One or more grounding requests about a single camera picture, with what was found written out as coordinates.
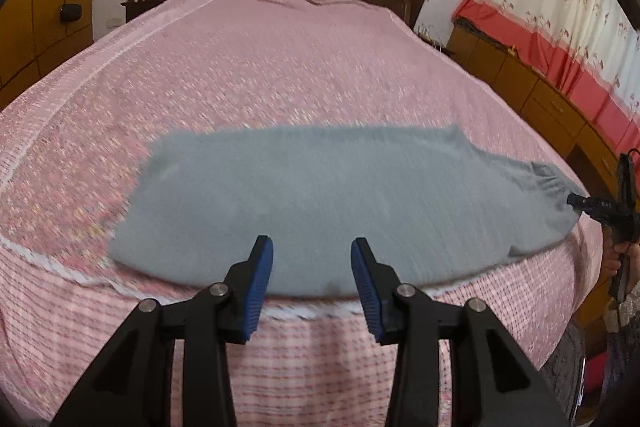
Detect floral cream and red curtain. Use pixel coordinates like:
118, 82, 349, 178
452, 0, 640, 138

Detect wire rack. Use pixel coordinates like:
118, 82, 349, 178
417, 23, 443, 46

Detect person's right forearm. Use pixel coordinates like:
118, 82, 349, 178
597, 279, 640, 427

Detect dark wooden nightstand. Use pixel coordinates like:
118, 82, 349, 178
415, 32, 455, 56
121, 0, 153, 22

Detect person's right hand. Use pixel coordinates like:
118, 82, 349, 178
601, 239, 640, 294

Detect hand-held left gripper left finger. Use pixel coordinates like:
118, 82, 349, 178
52, 234, 275, 427

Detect long wooden cabinet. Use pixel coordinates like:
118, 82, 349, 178
446, 19, 640, 208

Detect grey patterned rug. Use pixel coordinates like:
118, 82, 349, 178
537, 324, 588, 413

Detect grey pants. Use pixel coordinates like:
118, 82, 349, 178
107, 124, 583, 298

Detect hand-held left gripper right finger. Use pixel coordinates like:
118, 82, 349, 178
350, 237, 571, 427

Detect bed with pink floral cover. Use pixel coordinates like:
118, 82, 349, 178
0, 0, 603, 427

